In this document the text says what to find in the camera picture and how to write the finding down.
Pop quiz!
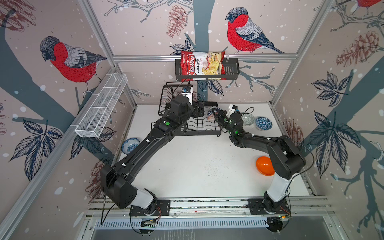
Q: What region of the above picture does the orange patterned ceramic bowl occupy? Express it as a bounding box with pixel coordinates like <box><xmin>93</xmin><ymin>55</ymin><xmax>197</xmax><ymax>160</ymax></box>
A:
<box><xmin>207</xmin><ymin>108</ymin><xmax>218</xmax><ymax>123</ymax></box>

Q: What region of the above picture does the red cassava chips bag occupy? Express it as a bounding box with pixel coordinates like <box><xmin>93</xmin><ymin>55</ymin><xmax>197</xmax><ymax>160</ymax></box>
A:
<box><xmin>181</xmin><ymin>51</ymin><xmax>226</xmax><ymax>81</ymax></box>

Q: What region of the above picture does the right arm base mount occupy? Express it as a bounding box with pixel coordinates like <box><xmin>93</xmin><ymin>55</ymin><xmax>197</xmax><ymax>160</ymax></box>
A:
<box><xmin>245</xmin><ymin>198</ymin><xmax>291</xmax><ymax>215</ymax></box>

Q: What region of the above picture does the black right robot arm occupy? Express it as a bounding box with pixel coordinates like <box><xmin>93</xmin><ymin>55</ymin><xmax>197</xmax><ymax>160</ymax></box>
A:
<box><xmin>212</xmin><ymin>108</ymin><xmax>306</xmax><ymax>213</ymax></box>

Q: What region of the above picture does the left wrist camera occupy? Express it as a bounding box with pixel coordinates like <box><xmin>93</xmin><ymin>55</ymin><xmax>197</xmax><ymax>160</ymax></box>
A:
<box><xmin>181</xmin><ymin>85</ymin><xmax>194</xmax><ymax>105</ymax></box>

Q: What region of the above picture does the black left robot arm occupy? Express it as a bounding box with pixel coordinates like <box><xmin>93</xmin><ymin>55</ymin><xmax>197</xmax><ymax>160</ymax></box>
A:
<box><xmin>101</xmin><ymin>96</ymin><xmax>194</xmax><ymax>212</ymax></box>

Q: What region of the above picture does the blue floral ceramic bowl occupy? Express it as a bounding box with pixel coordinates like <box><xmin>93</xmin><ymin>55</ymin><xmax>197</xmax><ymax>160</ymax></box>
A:
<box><xmin>121</xmin><ymin>138</ymin><xmax>141</xmax><ymax>155</ymax></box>

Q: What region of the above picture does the black wire dish rack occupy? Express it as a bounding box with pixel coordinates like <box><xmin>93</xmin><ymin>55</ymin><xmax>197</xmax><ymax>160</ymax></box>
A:
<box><xmin>158</xmin><ymin>82</ymin><xmax>221</xmax><ymax>137</ymax></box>

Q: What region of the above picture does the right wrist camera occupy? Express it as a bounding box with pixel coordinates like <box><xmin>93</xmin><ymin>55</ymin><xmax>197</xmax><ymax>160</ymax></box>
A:
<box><xmin>227</xmin><ymin>104</ymin><xmax>238</xmax><ymax>118</ymax></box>

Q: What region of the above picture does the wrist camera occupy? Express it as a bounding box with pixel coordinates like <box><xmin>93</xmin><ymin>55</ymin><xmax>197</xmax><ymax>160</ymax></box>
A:
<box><xmin>227</xmin><ymin>104</ymin><xmax>238</xmax><ymax>118</ymax></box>
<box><xmin>181</xmin><ymin>85</ymin><xmax>194</xmax><ymax>105</ymax></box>

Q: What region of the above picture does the green patterned ceramic bowl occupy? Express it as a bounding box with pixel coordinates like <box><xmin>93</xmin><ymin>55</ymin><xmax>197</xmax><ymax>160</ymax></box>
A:
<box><xmin>242</xmin><ymin>114</ymin><xmax>255</xmax><ymax>127</ymax></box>

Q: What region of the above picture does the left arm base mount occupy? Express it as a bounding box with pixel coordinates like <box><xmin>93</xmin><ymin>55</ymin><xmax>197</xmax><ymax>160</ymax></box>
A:
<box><xmin>130</xmin><ymin>200</ymin><xmax>171</xmax><ymax>217</ymax></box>

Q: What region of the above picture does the blue triangle patterned bowl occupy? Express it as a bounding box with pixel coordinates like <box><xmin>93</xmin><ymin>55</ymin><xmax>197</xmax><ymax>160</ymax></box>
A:
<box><xmin>255</xmin><ymin>116</ymin><xmax>273</xmax><ymax>131</ymax></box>

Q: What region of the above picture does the black wall shelf basket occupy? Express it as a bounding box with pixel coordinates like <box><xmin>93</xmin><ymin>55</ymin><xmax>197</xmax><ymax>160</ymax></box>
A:
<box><xmin>175</xmin><ymin>58</ymin><xmax>240</xmax><ymax>81</ymax></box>

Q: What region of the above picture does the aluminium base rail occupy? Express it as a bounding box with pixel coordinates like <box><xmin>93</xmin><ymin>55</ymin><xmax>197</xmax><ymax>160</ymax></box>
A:
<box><xmin>85</xmin><ymin>196</ymin><xmax>334</xmax><ymax>218</ymax></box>

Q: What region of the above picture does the orange plastic bowl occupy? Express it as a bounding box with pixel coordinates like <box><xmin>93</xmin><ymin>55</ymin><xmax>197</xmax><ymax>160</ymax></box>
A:
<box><xmin>256</xmin><ymin>157</ymin><xmax>275</xmax><ymax>176</ymax></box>

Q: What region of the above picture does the white wire mesh shelf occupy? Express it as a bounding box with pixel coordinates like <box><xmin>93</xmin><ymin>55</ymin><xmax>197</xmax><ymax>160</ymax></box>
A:
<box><xmin>75</xmin><ymin>74</ymin><xmax>128</xmax><ymax>138</ymax></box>

